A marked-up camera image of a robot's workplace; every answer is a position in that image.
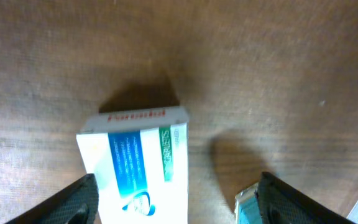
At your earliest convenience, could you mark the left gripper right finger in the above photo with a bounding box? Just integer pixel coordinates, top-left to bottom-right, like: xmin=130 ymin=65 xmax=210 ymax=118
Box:
xmin=257 ymin=172 xmax=354 ymax=224

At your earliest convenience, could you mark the small gold-lid jar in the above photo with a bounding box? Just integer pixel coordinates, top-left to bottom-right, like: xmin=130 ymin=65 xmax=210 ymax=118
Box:
xmin=234 ymin=182 xmax=263 ymax=224

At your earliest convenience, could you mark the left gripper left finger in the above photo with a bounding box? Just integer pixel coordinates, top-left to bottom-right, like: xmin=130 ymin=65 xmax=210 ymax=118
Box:
xmin=8 ymin=174 xmax=99 ymax=224

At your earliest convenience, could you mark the white Panadol box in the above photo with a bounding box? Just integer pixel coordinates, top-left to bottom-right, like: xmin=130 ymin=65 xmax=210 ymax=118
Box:
xmin=76 ymin=106 xmax=189 ymax=224

